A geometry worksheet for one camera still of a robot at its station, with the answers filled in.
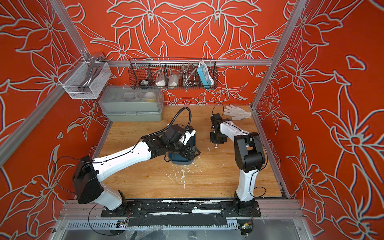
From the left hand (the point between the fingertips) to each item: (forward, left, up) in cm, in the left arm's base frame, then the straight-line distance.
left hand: (195, 148), depth 75 cm
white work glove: (+42, -33, -16) cm, 56 cm away
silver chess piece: (+12, -14, -16) cm, 24 cm away
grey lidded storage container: (+36, +48, -5) cm, 60 cm away
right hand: (+15, -12, -15) cm, 25 cm away
